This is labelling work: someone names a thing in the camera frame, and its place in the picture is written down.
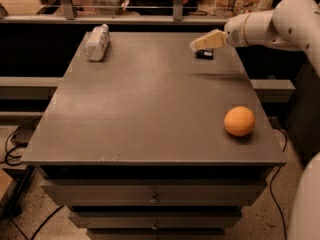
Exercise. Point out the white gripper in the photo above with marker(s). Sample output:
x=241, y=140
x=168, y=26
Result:
x=234, y=33

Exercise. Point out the dark blue snack bar wrapper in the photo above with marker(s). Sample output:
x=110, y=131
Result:
x=205, y=54

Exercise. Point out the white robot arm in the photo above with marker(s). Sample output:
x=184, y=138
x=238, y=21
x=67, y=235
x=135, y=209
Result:
x=294, y=25

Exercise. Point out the black bag behind railing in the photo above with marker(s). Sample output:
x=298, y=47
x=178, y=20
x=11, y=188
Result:
x=156, y=0

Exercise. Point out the orange round fruit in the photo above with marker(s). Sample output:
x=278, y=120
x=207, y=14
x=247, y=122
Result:
x=239, y=121

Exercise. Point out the white plastic-wrapped package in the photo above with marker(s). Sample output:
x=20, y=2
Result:
x=97, y=43

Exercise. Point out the grey drawer cabinet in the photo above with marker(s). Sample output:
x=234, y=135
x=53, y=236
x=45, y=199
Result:
x=135, y=145

